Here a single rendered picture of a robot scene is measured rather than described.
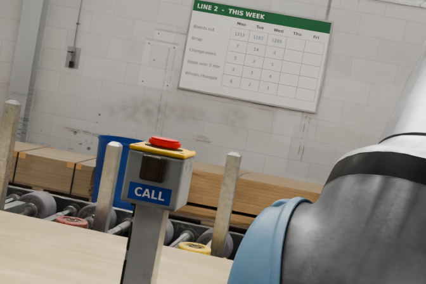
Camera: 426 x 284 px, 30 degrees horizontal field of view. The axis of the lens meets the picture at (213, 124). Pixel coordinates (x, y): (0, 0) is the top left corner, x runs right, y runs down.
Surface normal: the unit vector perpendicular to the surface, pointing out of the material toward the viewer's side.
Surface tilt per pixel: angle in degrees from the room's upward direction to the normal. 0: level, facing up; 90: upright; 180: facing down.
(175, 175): 90
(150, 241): 90
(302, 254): 42
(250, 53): 90
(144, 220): 90
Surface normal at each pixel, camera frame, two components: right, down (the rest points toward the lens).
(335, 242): -0.50, -0.69
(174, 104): -0.11, 0.04
